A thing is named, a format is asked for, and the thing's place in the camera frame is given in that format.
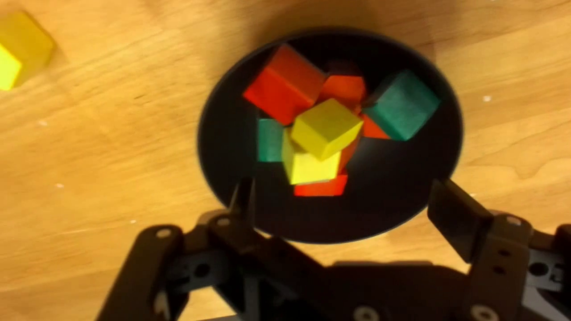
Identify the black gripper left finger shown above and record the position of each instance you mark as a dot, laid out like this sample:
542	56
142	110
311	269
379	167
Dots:
238	262

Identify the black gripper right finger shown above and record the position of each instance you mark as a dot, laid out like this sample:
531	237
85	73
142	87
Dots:
506	262

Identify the small red toy block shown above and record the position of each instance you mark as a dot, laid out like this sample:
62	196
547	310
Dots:
351	153
322	188

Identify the olive yellow toy cube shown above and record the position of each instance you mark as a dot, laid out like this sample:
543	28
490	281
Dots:
326	128

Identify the large red toy cube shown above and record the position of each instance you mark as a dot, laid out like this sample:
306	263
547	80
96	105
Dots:
283	87

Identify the orange toy cube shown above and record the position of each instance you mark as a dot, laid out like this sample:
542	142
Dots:
374	130

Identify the black bowl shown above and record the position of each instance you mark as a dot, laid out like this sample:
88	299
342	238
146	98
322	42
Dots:
394	185

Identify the yellow hexagonal toy block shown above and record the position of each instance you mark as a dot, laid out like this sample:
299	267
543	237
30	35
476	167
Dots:
24	51

